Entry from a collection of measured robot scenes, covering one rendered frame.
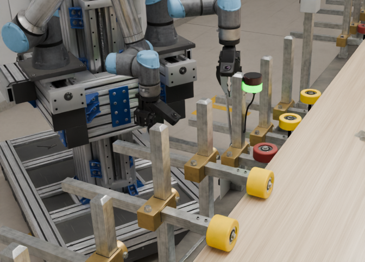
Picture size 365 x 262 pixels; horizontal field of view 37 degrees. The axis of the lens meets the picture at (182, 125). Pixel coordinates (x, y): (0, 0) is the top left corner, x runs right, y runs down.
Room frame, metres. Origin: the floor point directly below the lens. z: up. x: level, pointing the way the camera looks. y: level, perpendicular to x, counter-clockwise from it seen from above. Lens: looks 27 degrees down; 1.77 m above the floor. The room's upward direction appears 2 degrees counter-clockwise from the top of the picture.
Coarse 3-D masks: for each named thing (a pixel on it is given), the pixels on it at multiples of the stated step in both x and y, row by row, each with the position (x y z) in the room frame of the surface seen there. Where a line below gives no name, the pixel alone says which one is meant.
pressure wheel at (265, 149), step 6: (258, 144) 1.56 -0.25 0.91; (264, 144) 1.56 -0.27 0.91; (270, 144) 1.56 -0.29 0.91; (258, 150) 1.52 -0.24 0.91; (264, 150) 1.53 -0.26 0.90; (270, 150) 1.52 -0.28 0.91; (276, 150) 1.52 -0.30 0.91; (258, 156) 1.51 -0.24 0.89; (264, 156) 1.50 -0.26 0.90; (270, 156) 1.50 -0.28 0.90; (264, 162) 1.50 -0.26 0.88
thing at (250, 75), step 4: (252, 72) 1.63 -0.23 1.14; (256, 72) 1.63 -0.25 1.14; (248, 76) 1.59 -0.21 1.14; (252, 76) 1.59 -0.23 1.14; (256, 76) 1.59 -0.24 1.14; (260, 76) 1.59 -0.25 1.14; (260, 84) 1.59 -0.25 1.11; (244, 92) 1.62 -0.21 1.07; (244, 96) 1.62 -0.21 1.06; (252, 100) 1.60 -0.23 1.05; (244, 124) 1.62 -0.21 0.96; (244, 128) 1.62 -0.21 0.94; (244, 132) 1.62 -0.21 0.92
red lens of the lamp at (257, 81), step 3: (243, 75) 1.61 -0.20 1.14; (261, 75) 1.60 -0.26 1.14; (243, 78) 1.60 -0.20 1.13; (246, 78) 1.59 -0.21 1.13; (249, 78) 1.58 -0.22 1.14; (258, 78) 1.58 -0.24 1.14; (261, 78) 1.59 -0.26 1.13; (243, 81) 1.60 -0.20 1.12; (246, 81) 1.59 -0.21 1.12; (249, 81) 1.58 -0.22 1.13; (252, 81) 1.58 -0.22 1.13; (255, 81) 1.58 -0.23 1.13; (258, 81) 1.58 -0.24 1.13; (261, 81) 1.59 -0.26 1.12; (246, 84) 1.59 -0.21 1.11; (249, 84) 1.58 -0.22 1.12; (252, 84) 1.58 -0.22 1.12; (255, 84) 1.58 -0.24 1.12; (258, 84) 1.58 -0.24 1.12
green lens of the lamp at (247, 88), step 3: (243, 84) 1.60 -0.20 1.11; (261, 84) 1.59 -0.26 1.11; (243, 87) 1.60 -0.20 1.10; (246, 87) 1.59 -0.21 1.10; (249, 87) 1.58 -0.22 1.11; (252, 87) 1.58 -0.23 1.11; (255, 87) 1.58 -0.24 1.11; (258, 87) 1.58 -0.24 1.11; (261, 87) 1.59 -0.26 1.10; (246, 90) 1.59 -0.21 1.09; (249, 90) 1.58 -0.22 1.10; (252, 90) 1.58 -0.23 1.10; (255, 90) 1.58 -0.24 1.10; (258, 90) 1.58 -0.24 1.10; (261, 90) 1.59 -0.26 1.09
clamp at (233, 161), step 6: (246, 144) 1.63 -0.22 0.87; (228, 150) 1.60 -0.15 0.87; (234, 150) 1.59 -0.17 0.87; (240, 150) 1.59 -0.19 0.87; (246, 150) 1.62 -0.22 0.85; (222, 156) 1.56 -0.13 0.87; (234, 156) 1.55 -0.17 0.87; (222, 162) 1.56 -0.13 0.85; (228, 162) 1.55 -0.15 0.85; (234, 162) 1.54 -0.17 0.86
